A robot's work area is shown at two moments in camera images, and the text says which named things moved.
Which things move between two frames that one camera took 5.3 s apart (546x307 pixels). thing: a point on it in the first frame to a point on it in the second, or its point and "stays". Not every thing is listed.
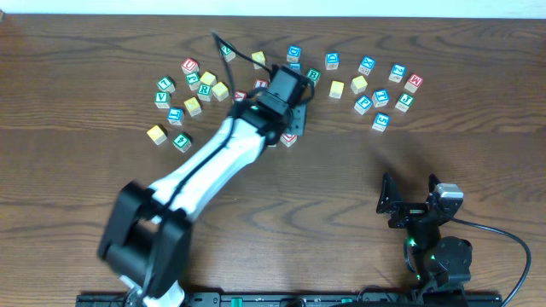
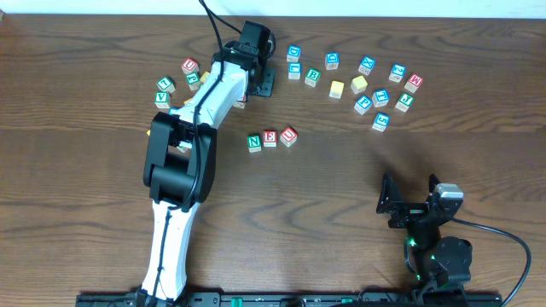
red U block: x=288 y=140 stays
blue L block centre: x=295 y=65 stays
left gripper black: x=297 y=120 to x=264 y=83
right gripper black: x=415 y=211 stays
